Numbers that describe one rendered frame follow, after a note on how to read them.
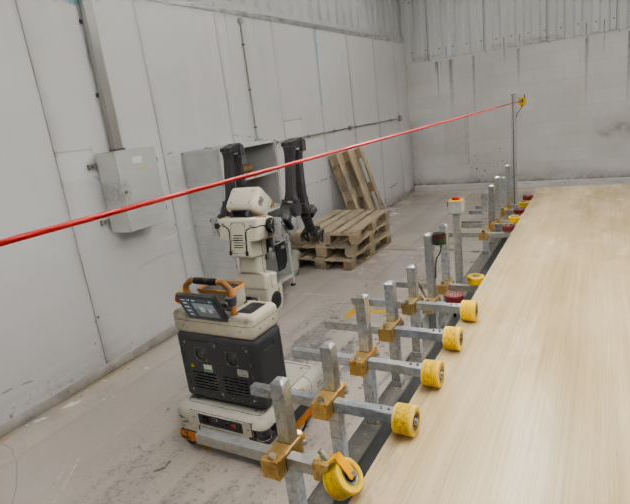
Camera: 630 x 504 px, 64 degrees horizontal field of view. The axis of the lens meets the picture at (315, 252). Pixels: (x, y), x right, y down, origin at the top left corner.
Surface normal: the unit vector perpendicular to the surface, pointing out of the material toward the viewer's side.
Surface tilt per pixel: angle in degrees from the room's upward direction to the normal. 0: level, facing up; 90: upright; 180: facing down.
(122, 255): 90
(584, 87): 90
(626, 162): 90
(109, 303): 90
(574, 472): 0
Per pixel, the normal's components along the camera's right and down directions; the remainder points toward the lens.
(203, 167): -0.47, 0.29
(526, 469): -0.12, -0.96
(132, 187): 0.87, 0.03
